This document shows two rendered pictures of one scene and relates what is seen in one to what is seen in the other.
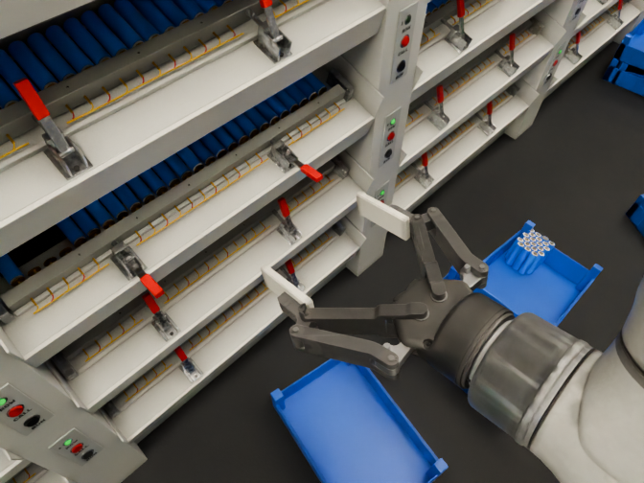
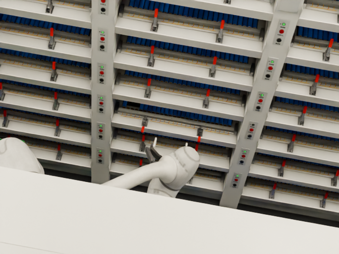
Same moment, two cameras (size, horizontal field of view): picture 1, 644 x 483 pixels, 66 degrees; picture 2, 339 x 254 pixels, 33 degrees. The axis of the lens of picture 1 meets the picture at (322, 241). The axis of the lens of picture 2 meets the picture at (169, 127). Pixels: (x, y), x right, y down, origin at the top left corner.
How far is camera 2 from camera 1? 2.06 m
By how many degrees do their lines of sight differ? 30
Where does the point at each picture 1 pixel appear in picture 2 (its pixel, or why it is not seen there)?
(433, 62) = (274, 146)
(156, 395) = (126, 168)
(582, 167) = not seen: outside the picture
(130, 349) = (130, 144)
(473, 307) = not seen: hidden behind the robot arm
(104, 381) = (118, 145)
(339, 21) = (228, 111)
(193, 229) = (163, 128)
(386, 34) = (243, 123)
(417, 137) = (266, 171)
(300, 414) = not seen: hidden behind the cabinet
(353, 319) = (155, 153)
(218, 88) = (185, 103)
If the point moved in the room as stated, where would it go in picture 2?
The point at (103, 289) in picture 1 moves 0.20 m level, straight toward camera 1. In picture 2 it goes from (135, 122) to (124, 153)
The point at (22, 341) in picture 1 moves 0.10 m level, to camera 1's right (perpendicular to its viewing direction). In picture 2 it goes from (114, 118) to (125, 131)
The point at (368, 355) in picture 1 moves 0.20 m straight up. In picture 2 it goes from (150, 157) to (154, 125)
